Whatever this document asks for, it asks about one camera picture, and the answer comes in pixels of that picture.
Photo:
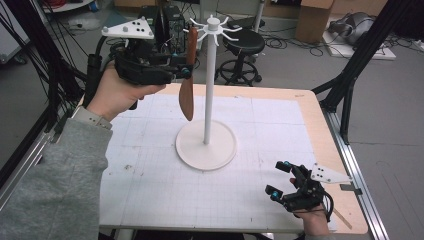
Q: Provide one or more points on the white grid mat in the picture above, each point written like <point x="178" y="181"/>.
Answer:
<point x="233" y="193"/>

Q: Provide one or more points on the white floor board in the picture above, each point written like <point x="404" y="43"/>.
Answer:
<point x="366" y="53"/>

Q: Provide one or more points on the person's left hand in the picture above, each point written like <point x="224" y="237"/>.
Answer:
<point x="113" y="93"/>

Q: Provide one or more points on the black round stool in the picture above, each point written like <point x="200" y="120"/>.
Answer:
<point x="246" y="41"/>

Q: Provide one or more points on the thin wooden stick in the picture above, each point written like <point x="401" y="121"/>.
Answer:
<point x="343" y="220"/>

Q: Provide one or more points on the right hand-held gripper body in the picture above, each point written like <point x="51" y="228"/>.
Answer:
<point x="306" y="196"/>

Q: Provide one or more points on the white rack stand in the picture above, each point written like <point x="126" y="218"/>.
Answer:
<point x="209" y="106"/>

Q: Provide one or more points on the black clip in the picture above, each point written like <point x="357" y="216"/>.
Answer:
<point x="350" y="188"/>

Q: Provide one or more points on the white round table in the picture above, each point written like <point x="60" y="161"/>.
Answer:
<point x="66" y="6"/>

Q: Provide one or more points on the white metal post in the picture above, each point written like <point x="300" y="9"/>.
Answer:
<point x="260" y="15"/>

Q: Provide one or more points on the beige wrist band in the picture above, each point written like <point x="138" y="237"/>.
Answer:
<point x="91" y="118"/>

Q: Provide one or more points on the orange rice paddle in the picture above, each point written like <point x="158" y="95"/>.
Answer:
<point x="187" y="100"/>

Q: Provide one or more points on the aluminium rail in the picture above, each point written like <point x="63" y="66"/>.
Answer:
<point x="23" y="160"/>
<point x="353" y="160"/>

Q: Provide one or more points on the person's right hand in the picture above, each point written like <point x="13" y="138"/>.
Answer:
<point x="315" y="221"/>

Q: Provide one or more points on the grey bag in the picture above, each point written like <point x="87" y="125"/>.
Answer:
<point x="353" y="28"/>

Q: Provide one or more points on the cardboard box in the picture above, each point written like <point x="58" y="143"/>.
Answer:
<point x="313" y="20"/>

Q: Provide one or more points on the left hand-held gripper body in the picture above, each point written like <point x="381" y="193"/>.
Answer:
<point x="143" y="71"/>

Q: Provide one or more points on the black frame strut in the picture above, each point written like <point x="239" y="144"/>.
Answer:
<point x="366" y="50"/>

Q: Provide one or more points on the black computer tower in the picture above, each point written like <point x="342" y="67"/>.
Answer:
<point x="173" y="26"/>
<point x="158" y="23"/>

